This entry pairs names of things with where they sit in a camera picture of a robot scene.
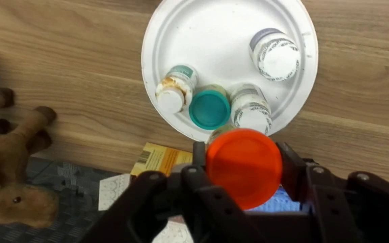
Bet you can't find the grey patterned cloth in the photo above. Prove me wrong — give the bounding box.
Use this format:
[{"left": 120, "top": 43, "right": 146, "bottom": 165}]
[{"left": 0, "top": 156, "right": 121, "bottom": 243}]

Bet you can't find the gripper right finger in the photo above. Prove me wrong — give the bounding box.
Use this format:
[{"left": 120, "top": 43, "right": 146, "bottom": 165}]
[{"left": 276, "top": 142, "right": 389, "bottom": 243}]

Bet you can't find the orange-capped bottle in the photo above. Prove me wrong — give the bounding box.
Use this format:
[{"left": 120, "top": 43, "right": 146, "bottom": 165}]
[{"left": 205, "top": 124, "right": 283, "bottom": 211}]

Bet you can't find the white patterned paper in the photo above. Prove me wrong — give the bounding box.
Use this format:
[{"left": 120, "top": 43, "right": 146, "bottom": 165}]
[{"left": 98, "top": 173, "right": 194, "bottom": 243}]

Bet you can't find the large white-capped bottle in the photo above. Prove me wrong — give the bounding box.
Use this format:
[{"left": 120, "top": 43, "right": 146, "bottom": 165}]
[{"left": 249, "top": 28, "right": 302, "bottom": 82}]

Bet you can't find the blue cloth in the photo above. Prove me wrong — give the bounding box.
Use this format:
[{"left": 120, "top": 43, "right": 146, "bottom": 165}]
[{"left": 245, "top": 185, "right": 311, "bottom": 213}]

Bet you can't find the white paper plate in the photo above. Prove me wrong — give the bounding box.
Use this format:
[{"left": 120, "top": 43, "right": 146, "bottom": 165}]
[{"left": 141, "top": 0, "right": 319, "bottom": 142}]

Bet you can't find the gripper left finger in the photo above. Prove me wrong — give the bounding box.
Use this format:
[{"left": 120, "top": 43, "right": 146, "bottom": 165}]
[{"left": 81, "top": 142, "right": 266, "bottom": 243}]

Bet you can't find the stained white-capped teal-label bottle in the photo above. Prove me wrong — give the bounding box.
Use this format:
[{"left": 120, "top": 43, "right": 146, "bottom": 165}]
[{"left": 155, "top": 64, "right": 199, "bottom": 114}]

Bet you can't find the yellow packet with barcode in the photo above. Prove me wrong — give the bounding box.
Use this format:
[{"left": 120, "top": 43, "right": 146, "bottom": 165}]
[{"left": 130, "top": 142, "right": 193, "bottom": 177}]

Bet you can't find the teal-capped bottle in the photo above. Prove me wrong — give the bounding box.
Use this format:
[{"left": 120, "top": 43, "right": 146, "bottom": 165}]
[{"left": 188, "top": 84, "right": 231, "bottom": 131}]

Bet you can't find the small white-capped bottle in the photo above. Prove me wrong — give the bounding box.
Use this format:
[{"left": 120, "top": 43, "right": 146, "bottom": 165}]
[{"left": 230, "top": 84, "right": 273, "bottom": 135}]

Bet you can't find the brown plush moose toy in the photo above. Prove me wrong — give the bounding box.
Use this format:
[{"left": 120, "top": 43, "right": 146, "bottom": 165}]
[{"left": 0, "top": 88, "right": 60, "bottom": 228}]

